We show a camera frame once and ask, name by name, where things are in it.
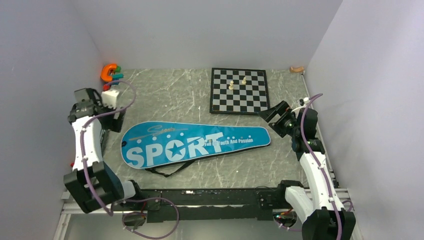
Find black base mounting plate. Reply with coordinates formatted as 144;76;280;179
113;186;298;224

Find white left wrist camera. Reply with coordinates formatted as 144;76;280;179
100;84;121;110

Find blue racket bag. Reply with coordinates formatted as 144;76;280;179
121;121;271;171

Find black white chessboard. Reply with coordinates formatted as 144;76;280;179
209;67;271;116

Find green teal toy blocks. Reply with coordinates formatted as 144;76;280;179
110;65;124;81

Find tan wooden arch block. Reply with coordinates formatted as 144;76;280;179
289;66;305;74

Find aluminium frame rail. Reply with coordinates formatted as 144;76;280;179
53;190;112;240

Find black shuttlecock tube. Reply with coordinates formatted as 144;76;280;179
100;129;110;156

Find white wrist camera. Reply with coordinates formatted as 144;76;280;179
100;84;121;110
291;97;310;113

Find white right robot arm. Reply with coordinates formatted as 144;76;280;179
259;101;356;240

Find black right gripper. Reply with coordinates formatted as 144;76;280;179
258;100;301;138

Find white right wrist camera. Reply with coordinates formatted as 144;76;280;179
291;97;310;113

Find orange magnet toy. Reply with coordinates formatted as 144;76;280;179
100;63;118;83

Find cream chess pawn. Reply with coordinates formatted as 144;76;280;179
228;80;234;90

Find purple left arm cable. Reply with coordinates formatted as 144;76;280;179
79;79;180;240

